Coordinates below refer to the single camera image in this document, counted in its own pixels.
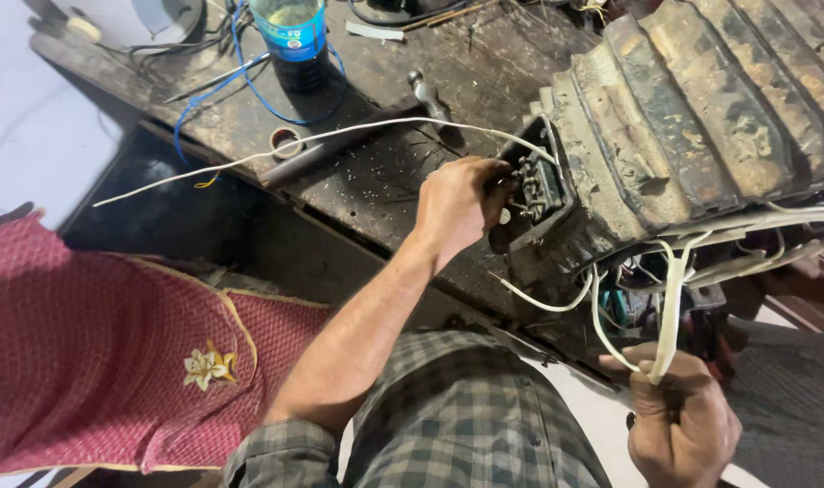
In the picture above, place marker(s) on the person's right hand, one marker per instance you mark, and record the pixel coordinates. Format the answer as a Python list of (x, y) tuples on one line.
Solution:
[(683, 427)]

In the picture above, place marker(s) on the person's left hand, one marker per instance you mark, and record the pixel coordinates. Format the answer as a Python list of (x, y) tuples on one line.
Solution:
[(456, 203)]

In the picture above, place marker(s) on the grey mat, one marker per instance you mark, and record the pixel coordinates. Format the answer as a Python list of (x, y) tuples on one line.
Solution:
[(791, 406)]

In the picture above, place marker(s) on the brown tape roll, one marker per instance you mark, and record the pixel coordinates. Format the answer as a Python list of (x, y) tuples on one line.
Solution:
[(286, 142)]

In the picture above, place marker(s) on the thin wooden sticks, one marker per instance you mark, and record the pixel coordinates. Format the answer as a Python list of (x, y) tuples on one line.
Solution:
[(456, 13)]

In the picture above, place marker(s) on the white paper strip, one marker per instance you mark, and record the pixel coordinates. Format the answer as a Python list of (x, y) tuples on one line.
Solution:
[(374, 31)]

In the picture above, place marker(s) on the person's plaid shirt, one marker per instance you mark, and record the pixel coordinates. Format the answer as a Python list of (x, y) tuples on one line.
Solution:
[(466, 413)]

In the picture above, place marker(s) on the plastic bottle with blue label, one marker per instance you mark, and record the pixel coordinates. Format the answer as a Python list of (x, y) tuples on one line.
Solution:
[(296, 40)]

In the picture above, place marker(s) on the rusty ribbed electric motor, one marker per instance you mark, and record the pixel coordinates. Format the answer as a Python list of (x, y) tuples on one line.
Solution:
[(690, 115)]

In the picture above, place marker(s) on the thin metal screwdriver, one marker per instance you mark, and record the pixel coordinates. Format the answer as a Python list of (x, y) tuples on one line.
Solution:
[(215, 79)]

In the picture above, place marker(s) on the white round appliance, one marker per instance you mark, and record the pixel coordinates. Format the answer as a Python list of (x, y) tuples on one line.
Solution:
[(134, 20)]

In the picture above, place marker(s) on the red cloth with embroidered flower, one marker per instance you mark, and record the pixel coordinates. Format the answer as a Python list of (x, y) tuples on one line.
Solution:
[(106, 352)]

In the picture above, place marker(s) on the cream tape roll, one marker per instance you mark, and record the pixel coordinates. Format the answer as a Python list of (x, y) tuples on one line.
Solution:
[(84, 29)]

